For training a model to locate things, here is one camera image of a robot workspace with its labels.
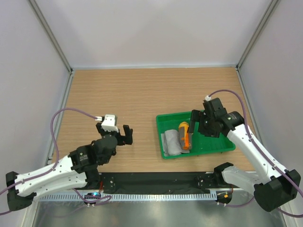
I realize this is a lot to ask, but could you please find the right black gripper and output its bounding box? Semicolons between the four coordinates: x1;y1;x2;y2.
187;109;220;138

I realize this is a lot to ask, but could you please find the grey orange happy towel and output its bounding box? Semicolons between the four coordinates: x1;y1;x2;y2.
178;122;192;151

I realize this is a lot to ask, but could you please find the grey panda towel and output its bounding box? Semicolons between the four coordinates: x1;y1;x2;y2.
161;130;190;157

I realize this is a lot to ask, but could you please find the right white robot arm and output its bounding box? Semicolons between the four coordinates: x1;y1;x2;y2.
188;98;301;212

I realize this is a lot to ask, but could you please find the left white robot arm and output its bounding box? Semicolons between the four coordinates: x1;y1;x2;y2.
6;123;133;211

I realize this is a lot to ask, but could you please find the green plastic tray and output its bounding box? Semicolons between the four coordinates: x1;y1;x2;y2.
156;112;236;159

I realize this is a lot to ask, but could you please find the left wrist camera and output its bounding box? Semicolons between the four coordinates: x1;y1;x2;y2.
101;114;119;132

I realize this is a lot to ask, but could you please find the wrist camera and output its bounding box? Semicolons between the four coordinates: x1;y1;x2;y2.
204;96;212;102
101;114;119;132

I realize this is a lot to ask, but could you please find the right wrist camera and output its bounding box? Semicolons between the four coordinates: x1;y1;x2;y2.
204;96;212;102

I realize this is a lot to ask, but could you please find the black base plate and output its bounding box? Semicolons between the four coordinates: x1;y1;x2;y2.
72;172;242;195

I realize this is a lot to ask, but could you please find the slotted cable duct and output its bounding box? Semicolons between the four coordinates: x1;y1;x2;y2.
39;191;217;202

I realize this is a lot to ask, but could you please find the front aluminium rail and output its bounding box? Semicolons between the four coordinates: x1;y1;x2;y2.
28;170;288;192

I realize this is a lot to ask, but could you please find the right aluminium frame post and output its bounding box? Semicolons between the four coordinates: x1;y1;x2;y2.
236;0;281;71

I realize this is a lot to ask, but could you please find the aluminium frame post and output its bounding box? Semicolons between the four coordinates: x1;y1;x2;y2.
236;0;281;71
27;0;73;74

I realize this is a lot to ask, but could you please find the left aluminium frame post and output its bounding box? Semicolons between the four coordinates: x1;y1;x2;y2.
27;0;73;74

